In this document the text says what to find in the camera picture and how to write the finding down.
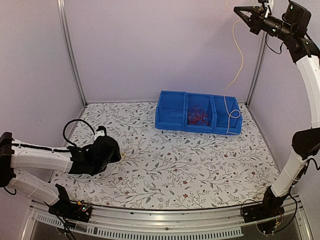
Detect aluminium frame post left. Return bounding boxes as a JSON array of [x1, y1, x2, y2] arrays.
[[56, 0, 88, 107]]

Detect red cable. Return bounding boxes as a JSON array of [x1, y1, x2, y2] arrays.
[[187, 104, 212, 127]]

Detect aluminium front rail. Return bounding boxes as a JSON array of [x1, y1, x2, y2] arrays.
[[21, 194, 315, 240]]

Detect black sleeved left arm cable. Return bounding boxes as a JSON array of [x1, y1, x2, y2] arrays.
[[62, 119, 98, 148]]

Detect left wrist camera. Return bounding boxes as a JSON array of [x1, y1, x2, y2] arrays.
[[96, 125, 107, 137]]

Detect aluminium frame post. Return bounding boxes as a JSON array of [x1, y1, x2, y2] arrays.
[[245, 32, 268, 109], [56, 0, 88, 107]]

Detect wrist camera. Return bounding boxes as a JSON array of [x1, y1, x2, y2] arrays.
[[258, 0, 272, 18], [96, 125, 107, 137]]

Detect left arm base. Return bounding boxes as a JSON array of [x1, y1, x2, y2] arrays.
[[48, 199, 92, 223]]

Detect aluminium frame post right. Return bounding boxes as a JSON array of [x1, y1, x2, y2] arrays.
[[245, 32, 268, 109]]

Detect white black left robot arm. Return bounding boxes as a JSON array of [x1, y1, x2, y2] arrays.
[[0, 130, 122, 217]]

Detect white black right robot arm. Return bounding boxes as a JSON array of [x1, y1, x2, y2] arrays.
[[233, 0, 320, 218]]

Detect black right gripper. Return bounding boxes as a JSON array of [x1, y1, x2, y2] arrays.
[[234, 5, 294, 41]]

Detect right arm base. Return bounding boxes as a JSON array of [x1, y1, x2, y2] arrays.
[[240, 187, 289, 235]]

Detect blue three-compartment plastic bin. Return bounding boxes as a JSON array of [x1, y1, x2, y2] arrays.
[[155, 90, 243, 135]]

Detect floral patterned tablecloth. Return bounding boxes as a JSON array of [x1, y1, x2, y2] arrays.
[[51, 102, 279, 210]]

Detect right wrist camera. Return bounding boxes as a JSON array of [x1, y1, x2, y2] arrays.
[[258, 0, 272, 18]]

